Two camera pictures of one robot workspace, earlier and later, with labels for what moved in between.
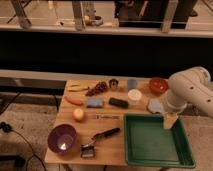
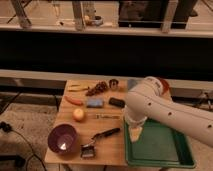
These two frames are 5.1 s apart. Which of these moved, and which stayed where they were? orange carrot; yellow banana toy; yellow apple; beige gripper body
Moved: beige gripper body
Stayed: orange carrot; yellow apple; yellow banana toy
